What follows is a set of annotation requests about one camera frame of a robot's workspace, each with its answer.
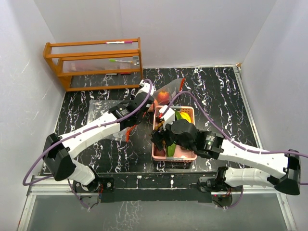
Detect green cucumber leaf vegetable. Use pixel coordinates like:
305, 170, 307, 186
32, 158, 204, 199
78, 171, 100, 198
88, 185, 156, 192
166, 111, 182, 157

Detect clear zip bag orange zipper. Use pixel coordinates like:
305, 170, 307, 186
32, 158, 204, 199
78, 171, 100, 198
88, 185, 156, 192
153, 78, 186, 107

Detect red apple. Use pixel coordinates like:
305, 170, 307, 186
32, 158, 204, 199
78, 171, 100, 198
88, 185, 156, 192
157, 90, 170, 105

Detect longan bunch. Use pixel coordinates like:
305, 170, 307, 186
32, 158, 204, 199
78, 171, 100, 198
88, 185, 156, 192
154, 121, 164, 130

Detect orange peach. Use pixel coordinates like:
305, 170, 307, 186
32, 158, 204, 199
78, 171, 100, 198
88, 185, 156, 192
148, 104, 156, 112

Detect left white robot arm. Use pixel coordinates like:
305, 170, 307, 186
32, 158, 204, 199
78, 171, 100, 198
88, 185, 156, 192
43, 92, 154, 192

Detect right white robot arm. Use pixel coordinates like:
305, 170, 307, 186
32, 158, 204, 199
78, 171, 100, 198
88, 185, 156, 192
151, 119, 301, 195

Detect spare clear zip bags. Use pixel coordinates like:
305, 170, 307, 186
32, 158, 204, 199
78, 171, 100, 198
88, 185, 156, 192
87, 100, 128, 142

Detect purple passion fruit front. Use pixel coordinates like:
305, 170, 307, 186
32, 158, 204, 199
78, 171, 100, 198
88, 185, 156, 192
154, 149, 166, 157

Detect yellow bananas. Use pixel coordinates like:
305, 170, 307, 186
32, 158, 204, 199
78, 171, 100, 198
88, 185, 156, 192
180, 112, 192, 123

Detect pink plastic basket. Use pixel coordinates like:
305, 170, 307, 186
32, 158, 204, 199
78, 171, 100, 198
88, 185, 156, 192
152, 106, 197, 163

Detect wooden shelf rack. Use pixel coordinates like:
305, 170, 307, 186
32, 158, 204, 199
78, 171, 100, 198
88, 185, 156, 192
43, 38, 144, 92

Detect green marker pen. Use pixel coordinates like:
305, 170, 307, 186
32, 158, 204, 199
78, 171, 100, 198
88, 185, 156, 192
109, 59, 133, 64

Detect pink white marker pen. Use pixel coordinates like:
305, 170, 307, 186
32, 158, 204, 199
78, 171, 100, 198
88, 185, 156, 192
105, 40, 133, 44

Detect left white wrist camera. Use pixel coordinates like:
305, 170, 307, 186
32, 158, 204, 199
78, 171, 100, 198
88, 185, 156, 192
137, 80, 150, 95

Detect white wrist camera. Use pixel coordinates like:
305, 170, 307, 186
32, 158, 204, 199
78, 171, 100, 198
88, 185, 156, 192
137, 80, 150, 95
157, 105, 175, 124

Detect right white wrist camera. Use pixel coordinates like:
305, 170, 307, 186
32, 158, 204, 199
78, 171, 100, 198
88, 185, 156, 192
157, 105, 175, 124

